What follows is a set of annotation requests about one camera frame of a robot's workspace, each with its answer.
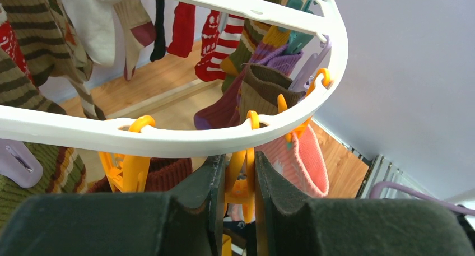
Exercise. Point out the pink sock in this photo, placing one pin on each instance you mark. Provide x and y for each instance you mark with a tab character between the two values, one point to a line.
300	161

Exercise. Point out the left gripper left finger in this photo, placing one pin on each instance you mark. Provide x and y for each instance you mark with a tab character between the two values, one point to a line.
186	220

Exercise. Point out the tan brown cuffed sock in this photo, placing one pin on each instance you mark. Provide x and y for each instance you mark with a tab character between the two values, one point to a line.
260	88

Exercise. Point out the argyle brown sock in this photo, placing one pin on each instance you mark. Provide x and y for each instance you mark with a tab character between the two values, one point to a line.
51	46

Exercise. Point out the maroon purple striped sock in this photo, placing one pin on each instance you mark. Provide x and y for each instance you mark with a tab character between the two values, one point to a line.
271	53

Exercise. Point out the lilac clothespin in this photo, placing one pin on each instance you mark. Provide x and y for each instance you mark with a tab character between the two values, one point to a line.
19	164

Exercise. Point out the white oval sock hanger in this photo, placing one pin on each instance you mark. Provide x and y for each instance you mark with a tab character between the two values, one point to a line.
110	136

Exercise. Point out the red patterned sock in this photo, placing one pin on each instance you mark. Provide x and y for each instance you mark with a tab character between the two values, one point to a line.
219	37

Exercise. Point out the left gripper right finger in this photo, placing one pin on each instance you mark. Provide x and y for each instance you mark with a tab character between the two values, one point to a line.
289	222

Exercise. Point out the striped olive sock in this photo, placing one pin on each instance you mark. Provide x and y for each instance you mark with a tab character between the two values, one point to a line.
63	172

